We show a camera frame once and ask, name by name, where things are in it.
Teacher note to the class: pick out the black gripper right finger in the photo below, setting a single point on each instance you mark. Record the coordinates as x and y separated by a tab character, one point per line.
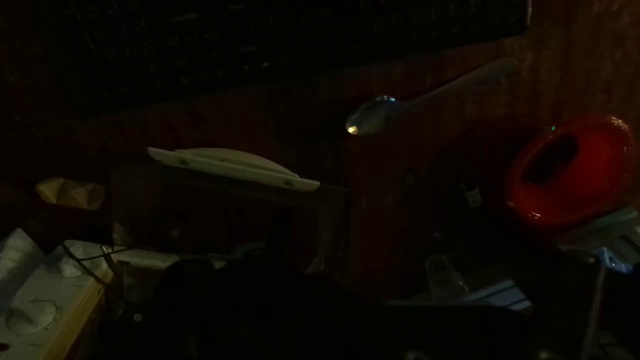
321	320

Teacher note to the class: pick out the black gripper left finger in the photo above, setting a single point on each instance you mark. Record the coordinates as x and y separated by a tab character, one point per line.
200	312

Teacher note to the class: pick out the white oval object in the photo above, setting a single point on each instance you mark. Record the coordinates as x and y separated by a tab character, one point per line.
233	162

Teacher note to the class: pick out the small beige object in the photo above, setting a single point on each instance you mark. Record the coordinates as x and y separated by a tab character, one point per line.
71	192

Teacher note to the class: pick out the silver metal spoon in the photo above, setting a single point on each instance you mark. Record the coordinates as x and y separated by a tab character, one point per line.
373	116

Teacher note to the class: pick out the black computer keyboard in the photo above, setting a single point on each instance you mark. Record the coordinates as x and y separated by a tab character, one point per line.
266	40

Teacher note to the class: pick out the red plastic bowl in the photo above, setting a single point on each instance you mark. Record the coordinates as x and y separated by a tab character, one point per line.
601	153

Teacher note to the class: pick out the aluminium extrusion frame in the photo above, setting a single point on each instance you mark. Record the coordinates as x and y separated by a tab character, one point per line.
601	232

